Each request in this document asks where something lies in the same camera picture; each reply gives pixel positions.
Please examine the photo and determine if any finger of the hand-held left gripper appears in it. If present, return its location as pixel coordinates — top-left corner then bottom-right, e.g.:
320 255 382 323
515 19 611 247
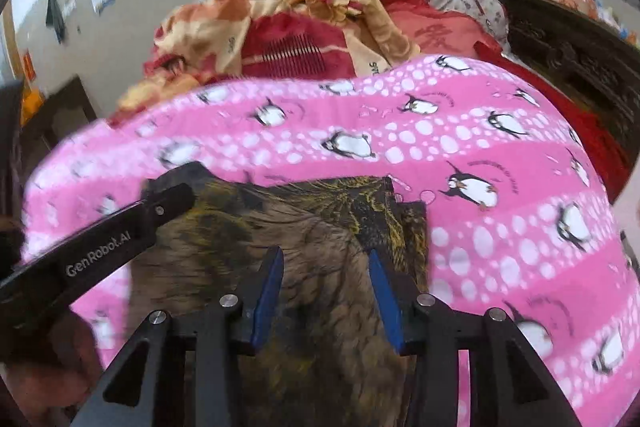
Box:
140 161 213 233

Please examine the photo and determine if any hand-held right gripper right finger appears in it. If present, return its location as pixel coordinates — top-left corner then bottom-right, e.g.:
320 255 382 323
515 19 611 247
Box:
367 249 583 427

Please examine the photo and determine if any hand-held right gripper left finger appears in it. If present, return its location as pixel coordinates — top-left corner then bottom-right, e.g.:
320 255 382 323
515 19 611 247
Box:
70 246 286 427

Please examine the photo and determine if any brown furry garment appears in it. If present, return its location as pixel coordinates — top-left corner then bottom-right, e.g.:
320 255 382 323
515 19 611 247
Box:
125 174 431 427

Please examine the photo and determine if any person's left hand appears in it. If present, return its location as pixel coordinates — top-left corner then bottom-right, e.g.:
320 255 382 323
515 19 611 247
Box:
2 307 103 414

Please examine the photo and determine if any dark wooden furniture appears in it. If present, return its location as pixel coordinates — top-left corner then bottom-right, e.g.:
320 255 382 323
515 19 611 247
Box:
20 77 98 168

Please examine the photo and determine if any pink penguin print blanket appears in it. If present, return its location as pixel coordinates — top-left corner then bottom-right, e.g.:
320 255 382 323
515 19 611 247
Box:
22 54 640 427

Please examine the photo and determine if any red and yellow floral blanket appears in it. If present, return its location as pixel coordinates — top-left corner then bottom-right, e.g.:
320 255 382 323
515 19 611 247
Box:
107 0 421 128

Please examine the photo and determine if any dark carved wooden cabinet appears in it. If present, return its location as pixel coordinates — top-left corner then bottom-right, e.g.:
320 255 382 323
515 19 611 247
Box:
485 0 640 142

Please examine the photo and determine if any dark wall hanging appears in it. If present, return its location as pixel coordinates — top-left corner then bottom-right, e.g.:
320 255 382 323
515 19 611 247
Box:
45 0 68 45

